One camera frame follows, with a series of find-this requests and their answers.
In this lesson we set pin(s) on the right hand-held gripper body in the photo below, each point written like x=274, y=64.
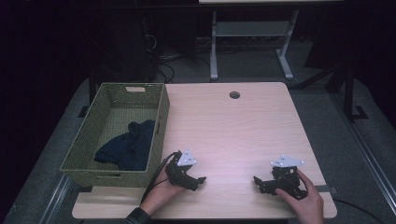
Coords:
x=288, y=177

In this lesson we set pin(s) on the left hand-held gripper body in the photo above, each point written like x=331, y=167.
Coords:
x=176, y=174

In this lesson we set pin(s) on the dark blue cloth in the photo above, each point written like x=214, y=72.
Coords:
x=132, y=149

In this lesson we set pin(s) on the green woven basket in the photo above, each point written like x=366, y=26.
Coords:
x=90, y=137

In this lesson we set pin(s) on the person's left hand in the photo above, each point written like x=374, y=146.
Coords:
x=160, y=193

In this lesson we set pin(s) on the person's right hand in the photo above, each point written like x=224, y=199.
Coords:
x=306, y=207

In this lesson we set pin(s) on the black tape strip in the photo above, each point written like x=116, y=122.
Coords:
x=327, y=189

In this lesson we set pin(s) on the black metal stand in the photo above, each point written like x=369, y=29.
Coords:
x=348, y=90

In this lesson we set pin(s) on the aluminium floor rail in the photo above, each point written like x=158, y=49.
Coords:
x=367, y=155
x=56, y=199

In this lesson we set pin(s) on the white metal table frame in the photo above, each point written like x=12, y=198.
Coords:
x=214, y=56

